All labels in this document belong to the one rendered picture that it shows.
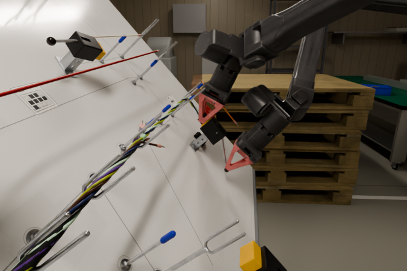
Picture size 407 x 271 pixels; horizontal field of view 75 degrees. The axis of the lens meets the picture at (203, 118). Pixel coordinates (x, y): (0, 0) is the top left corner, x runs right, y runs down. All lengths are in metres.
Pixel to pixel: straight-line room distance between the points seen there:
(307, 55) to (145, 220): 0.59
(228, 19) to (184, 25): 1.05
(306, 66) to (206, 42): 0.30
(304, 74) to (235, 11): 6.04
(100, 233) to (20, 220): 0.09
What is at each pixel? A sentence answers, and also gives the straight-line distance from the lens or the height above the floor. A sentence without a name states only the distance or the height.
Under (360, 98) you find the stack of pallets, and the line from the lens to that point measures 2.36.
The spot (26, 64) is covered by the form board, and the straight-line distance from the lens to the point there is 0.51.
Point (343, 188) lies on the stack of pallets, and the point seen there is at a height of 0.15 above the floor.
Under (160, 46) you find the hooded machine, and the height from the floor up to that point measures 1.21.
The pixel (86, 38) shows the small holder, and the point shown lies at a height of 1.34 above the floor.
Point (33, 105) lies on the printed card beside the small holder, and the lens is 0.44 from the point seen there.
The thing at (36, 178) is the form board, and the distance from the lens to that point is 0.37.
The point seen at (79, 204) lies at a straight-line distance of 0.25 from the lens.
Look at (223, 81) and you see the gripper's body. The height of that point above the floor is 1.25.
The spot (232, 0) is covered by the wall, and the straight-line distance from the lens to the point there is 6.77.
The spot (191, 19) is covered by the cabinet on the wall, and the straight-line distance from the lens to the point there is 6.45.
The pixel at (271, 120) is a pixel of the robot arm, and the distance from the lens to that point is 0.66.
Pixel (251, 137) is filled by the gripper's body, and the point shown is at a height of 1.11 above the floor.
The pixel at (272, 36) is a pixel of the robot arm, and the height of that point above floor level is 1.35.
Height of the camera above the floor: 1.34
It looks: 16 degrees down
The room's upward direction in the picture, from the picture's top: straight up
